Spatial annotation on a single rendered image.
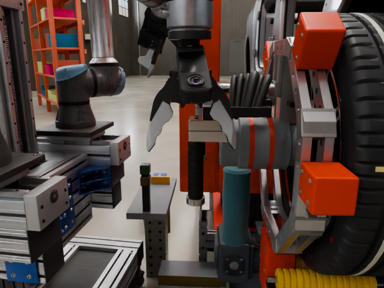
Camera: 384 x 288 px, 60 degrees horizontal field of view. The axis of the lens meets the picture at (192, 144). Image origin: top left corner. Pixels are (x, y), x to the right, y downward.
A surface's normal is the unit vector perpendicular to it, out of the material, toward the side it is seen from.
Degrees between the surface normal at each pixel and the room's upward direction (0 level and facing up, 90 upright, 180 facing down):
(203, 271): 0
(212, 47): 90
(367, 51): 44
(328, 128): 90
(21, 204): 90
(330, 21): 35
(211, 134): 90
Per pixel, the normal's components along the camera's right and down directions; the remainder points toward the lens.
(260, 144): -0.05, 0.06
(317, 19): -0.03, -0.65
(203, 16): 0.56, 0.22
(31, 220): -0.16, 0.25
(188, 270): 0.00, -0.97
